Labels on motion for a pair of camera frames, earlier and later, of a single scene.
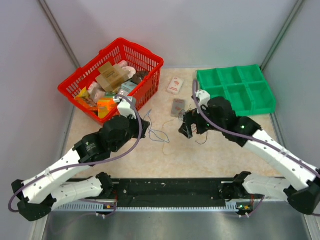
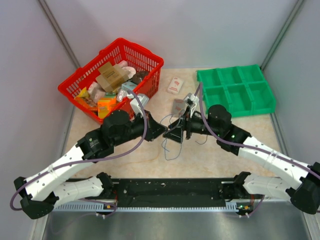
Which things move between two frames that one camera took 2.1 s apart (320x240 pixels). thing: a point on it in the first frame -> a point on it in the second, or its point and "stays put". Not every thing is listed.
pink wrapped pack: x=95 y=91 stays put
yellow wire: x=168 y=121 -> x=131 y=162
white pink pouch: x=131 y=70 stays put
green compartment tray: x=245 y=86 stays put
